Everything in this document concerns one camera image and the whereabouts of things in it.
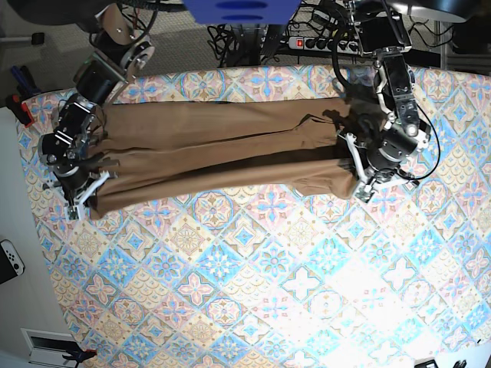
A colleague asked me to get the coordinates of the patterned tile tablecloth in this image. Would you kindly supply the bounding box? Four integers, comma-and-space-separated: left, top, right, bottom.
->
18, 68, 490, 367

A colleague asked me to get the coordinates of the red black table clamp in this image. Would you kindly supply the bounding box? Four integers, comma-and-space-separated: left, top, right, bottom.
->
5, 94, 34, 128

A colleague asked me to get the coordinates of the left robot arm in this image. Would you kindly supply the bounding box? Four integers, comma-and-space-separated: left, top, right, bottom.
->
331, 1, 433, 203

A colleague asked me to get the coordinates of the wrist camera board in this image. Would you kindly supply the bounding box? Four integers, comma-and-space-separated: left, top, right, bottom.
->
353, 182, 376, 203
65, 205, 85, 221

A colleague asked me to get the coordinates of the orange black bottom clamp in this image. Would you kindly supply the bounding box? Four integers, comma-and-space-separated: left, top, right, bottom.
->
62, 349, 97, 365

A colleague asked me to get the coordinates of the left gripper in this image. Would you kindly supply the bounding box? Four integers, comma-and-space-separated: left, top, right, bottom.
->
338, 132, 420, 195

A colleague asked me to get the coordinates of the blue handled clamp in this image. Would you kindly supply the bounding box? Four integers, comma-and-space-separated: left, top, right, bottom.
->
10, 65, 41, 99

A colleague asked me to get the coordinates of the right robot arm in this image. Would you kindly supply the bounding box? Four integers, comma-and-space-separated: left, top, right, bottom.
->
38, 3, 154, 221

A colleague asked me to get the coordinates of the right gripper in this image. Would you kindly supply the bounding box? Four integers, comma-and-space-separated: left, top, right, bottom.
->
42, 171, 110, 220

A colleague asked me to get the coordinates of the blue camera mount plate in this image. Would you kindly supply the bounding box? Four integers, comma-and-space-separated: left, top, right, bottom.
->
183, 0, 301, 25

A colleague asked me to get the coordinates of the white power strip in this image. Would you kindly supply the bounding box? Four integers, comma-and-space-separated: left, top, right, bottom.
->
287, 36, 360, 55

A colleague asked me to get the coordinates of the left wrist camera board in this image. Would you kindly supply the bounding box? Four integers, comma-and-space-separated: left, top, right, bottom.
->
353, 182, 376, 203

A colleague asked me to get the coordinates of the white game controller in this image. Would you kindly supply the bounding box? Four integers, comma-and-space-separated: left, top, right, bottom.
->
1, 239, 25, 276

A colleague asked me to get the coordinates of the brown t-shirt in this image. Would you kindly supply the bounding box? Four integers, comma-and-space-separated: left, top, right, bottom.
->
87, 97, 361, 220

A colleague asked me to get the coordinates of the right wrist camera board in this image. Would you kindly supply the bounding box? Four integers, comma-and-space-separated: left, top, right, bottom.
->
65, 205, 85, 221

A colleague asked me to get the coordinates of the white wall vent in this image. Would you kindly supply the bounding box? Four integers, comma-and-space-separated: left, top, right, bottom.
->
21, 328, 78, 367

